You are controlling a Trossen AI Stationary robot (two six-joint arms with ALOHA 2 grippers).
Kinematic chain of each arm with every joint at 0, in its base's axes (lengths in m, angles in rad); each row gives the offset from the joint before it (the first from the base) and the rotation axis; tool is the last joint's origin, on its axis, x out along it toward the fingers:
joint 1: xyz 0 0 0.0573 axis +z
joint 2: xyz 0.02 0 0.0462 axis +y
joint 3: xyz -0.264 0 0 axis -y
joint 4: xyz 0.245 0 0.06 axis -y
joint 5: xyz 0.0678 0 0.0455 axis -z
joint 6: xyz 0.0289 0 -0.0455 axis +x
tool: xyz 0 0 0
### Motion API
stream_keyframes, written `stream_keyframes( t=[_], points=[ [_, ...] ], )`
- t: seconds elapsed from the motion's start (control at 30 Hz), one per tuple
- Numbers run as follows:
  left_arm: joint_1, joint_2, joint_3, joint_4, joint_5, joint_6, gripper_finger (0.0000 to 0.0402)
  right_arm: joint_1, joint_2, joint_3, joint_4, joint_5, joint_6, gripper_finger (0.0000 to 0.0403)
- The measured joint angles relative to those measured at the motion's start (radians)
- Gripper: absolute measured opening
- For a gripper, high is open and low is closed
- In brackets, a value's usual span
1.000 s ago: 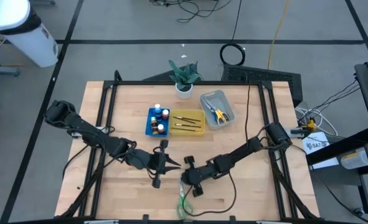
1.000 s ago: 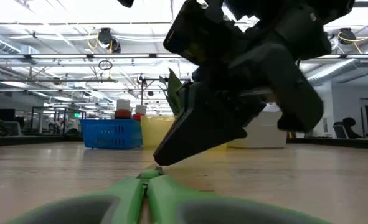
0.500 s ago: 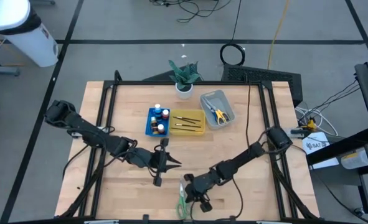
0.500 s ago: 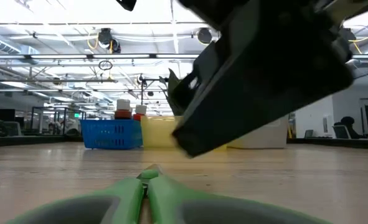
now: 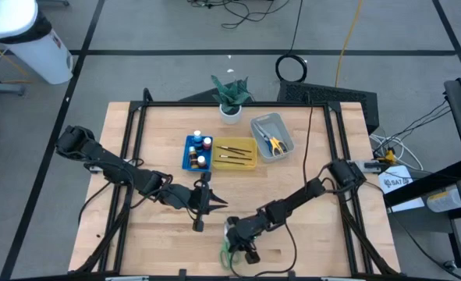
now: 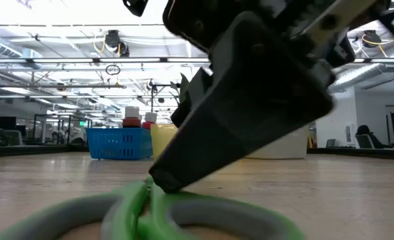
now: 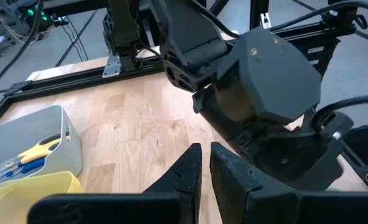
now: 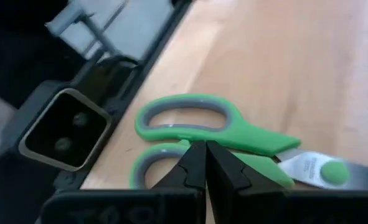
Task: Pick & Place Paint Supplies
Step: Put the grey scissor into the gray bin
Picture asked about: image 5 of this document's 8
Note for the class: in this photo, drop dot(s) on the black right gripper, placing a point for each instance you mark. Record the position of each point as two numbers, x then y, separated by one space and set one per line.
245 234

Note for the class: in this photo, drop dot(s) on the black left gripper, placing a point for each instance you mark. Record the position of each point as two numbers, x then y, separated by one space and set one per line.
199 224

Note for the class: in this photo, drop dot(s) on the black brush with silver ferrule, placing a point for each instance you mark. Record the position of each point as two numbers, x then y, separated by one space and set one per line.
236 157

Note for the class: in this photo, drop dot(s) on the brown paint bottle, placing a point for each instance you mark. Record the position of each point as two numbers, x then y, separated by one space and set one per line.
192 156

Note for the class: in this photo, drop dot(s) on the thin brown-tipped paint brush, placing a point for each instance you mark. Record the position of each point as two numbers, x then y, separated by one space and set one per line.
230 150

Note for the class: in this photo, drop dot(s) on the black brush with orange ferrule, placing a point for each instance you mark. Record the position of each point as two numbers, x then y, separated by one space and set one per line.
242 150

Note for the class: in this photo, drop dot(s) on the red-orange paint bottle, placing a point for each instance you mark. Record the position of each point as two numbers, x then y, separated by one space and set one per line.
207 141

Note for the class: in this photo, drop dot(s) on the blue paint bottle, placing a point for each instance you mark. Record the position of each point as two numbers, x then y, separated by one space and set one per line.
197 136

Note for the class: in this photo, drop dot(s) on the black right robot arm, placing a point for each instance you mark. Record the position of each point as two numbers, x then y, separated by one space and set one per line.
292 203

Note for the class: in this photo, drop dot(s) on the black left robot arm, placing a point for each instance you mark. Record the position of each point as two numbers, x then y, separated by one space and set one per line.
113 164

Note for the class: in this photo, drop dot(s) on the yellow plastic bin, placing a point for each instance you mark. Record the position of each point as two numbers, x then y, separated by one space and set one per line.
234 167

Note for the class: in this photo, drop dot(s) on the blue plastic bin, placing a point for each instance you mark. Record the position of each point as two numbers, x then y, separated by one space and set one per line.
186 166

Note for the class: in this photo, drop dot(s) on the green plant in white pot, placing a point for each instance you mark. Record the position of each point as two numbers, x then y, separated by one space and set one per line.
230 111

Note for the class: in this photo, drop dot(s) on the grey plastic bin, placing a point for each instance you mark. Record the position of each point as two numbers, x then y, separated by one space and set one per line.
281 129

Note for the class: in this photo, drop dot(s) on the black clamp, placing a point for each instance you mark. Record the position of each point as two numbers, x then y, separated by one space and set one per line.
147 95

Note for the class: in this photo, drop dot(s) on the black perforated panel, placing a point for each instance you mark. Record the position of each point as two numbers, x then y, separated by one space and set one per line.
331 93

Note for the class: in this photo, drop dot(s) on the white paper sign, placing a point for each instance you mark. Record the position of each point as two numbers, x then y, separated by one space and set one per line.
399 183

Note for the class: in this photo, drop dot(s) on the yellow plug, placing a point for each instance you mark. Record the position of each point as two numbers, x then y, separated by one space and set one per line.
389 156

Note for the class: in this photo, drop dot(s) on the white and yellow container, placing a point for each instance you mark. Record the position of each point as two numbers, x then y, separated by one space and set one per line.
444 201

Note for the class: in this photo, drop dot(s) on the white trash bin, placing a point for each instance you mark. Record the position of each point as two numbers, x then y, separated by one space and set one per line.
39 50

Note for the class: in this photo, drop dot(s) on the grey metal stand leg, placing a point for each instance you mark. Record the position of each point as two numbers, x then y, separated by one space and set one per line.
4 87

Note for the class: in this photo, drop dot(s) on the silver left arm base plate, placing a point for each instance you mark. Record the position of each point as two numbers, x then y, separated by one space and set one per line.
95 169

